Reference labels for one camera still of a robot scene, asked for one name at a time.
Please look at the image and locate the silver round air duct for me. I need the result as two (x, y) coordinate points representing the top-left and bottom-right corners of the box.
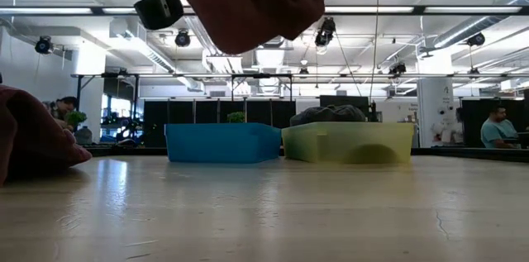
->
(419, 0), (529, 55)

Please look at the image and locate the black monitor screen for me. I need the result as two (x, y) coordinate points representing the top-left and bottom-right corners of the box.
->
(319, 95), (370, 122)

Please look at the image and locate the black overhead light bar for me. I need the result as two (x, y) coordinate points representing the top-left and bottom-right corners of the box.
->
(0, 4), (529, 17)

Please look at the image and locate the dark grey fabric hat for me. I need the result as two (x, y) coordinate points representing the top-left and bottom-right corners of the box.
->
(288, 104), (367, 127)

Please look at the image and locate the blue plastic bin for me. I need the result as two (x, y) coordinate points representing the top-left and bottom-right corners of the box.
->
(164, 122), (283, 164)

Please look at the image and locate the yellow-green plastic bin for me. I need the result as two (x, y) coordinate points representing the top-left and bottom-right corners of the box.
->
(281, 121), (415, 165)

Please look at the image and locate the white room pillar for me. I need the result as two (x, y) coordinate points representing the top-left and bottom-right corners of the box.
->
(416, 50), (455, 149)

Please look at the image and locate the black partition wall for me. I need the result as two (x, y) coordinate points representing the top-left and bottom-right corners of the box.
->
(143, 99), (297, 149)
(460, 98), (529, 150)

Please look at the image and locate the clear water jug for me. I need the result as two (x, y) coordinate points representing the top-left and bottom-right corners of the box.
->
(74, 126), (93, 145)

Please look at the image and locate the person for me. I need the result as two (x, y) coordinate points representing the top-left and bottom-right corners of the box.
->
(480, 104), (521, 150)
(43, 95), (79, 133)

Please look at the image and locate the black distant metal frame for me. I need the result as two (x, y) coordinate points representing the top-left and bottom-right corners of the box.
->
(70, 72), (529, 100)

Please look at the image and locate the thin hanging cable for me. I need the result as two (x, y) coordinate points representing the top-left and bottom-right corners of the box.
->
(369, 0), (380, 102)

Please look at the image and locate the black table edge rail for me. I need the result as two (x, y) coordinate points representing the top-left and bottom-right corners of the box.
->
(80, 145), (529, 163)

